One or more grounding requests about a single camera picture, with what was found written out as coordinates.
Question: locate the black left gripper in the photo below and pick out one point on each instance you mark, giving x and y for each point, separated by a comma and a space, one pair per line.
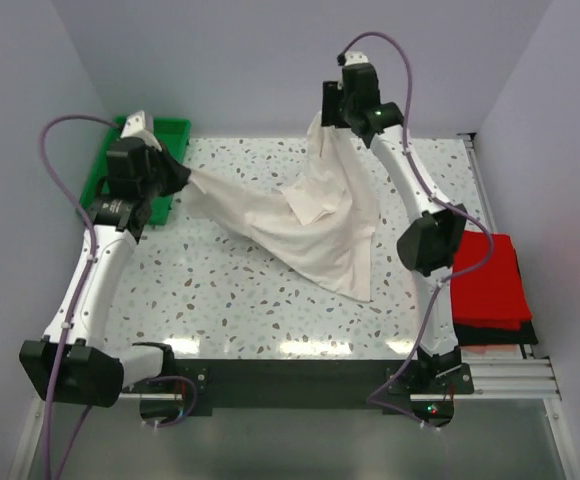
178, 172

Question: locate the red folded t shirt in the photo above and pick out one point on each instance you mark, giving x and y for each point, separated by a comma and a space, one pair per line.
493, 295

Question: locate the white printed t shirt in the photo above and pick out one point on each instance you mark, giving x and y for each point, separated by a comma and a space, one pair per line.
321, 225

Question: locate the aluminium frame rail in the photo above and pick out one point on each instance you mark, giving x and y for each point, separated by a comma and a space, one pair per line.
514, 379

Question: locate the black folded t shirt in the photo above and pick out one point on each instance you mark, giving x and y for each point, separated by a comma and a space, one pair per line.
481, 336

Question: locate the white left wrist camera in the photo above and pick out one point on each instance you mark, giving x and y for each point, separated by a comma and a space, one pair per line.
140, 125

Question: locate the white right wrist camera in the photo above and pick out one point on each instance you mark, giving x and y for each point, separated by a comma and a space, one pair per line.
350, 58

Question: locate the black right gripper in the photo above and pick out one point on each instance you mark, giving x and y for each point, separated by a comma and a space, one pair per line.
332, 93

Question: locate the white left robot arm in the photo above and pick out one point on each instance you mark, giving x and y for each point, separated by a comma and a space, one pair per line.
68, 364

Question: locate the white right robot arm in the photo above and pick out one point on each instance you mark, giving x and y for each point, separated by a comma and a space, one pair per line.
428, 246

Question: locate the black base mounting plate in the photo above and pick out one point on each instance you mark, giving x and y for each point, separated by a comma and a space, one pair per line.
205, 385

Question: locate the green plastic tray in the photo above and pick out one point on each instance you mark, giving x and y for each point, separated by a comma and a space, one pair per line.
173, 134

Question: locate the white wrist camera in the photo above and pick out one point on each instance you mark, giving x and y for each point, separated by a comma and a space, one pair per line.
350, 58
140, 125

